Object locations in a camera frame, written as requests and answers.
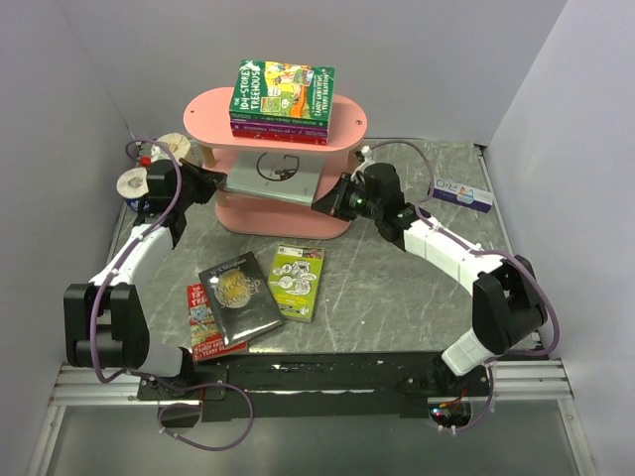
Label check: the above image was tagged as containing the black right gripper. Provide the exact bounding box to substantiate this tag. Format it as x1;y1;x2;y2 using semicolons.
312;174;382;222

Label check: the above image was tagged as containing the grey Great Gatsby book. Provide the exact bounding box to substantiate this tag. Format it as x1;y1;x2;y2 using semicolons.
224;152;325;206

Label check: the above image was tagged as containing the red 156-storey treehouse book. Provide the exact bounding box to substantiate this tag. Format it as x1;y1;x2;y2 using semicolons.
232;130;328;146

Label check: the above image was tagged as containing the purple 117-storey treehouse book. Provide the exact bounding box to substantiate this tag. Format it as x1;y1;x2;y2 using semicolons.
230;121;328;138

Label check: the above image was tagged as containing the green 104-storey treehouse book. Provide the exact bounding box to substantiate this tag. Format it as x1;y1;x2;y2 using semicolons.
228;59;335;129

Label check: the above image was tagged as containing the black Maugham book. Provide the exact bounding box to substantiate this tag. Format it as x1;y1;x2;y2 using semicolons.
198;252;285;347

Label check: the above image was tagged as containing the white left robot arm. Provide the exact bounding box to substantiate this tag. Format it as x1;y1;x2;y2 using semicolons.
63;160;226;399

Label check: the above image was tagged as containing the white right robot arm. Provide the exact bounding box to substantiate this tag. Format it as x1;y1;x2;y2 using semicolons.
312;163;548;396

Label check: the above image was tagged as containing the beige toilet paper roll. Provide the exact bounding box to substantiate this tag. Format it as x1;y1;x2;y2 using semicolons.
157;133;202;166

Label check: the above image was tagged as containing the pink three-tier shelf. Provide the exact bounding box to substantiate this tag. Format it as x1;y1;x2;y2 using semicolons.
183;86;367;240

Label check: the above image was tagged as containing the lime green treehouse book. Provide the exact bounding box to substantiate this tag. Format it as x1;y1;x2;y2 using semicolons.
268;244;324;323

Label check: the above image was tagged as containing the blue wrapped toilet paper roll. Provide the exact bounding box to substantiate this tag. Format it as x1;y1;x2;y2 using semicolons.
116;167;149;212

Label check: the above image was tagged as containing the purple white small box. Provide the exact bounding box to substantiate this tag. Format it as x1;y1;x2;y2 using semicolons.
432;178;494;213

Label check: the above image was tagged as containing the red 13-storey treehouse book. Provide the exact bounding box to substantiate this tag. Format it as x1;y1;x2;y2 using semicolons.
187;284;248;363

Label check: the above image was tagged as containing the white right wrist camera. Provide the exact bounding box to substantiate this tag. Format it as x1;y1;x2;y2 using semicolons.
348;145;375;183

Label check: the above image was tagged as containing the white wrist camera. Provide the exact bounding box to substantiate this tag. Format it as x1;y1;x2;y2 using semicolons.
348;145;375;183
137;143;170;167

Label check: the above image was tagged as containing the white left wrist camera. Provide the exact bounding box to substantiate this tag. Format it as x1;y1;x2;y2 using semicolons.
137;143;170;167

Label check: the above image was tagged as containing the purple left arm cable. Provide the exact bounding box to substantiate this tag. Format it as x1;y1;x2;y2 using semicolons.
88;137;184;384

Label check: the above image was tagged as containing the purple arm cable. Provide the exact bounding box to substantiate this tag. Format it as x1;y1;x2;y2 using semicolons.
366;140;562;359
88;137;184;384

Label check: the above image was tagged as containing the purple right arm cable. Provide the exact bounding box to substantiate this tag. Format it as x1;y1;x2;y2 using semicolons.
366;140;562;359

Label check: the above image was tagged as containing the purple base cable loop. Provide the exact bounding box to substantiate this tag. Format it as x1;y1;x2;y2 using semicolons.
157;384;255;453

